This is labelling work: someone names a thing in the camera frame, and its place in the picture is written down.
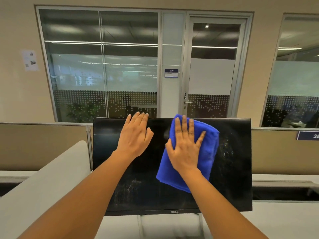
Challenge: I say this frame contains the person's left hand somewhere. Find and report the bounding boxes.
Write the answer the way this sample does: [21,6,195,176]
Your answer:
[116,112,154,160]

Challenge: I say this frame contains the person's right hand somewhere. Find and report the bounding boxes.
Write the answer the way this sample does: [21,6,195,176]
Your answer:
[165,115,207,173]

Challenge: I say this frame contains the blue microfibre cloth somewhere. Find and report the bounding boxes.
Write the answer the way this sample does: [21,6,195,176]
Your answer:
[156,114,220,194]

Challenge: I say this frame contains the black Dell monitor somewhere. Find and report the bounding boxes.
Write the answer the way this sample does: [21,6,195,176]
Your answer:
[92,118,253,216]

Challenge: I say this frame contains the person's left forearm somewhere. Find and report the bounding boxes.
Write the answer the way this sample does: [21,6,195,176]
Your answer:
[17,150,139,239]

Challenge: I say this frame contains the person's right forearm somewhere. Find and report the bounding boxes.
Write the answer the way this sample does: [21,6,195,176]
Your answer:
[179,168,268,239]

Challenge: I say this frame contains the green potted plant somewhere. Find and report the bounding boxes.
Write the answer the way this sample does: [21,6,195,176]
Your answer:
[66,102,100,123]

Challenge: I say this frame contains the beige partition panel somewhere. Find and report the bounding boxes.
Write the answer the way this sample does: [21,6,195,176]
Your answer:
[251,127,319,175]
[0,122,93,171]

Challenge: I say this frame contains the dotted frosted glass window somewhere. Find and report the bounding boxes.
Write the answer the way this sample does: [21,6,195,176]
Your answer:
[260,13,319,128]
[35,5,161,123]

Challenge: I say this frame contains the blue number label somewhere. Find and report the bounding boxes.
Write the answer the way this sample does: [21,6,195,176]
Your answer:
[296,131,319,141]

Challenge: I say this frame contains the white paper notice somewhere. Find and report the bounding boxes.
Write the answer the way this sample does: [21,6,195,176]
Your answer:
[22,50,39,72]

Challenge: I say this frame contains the glass door silver frame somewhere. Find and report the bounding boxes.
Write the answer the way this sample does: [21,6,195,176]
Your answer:
[180,13,254,119]

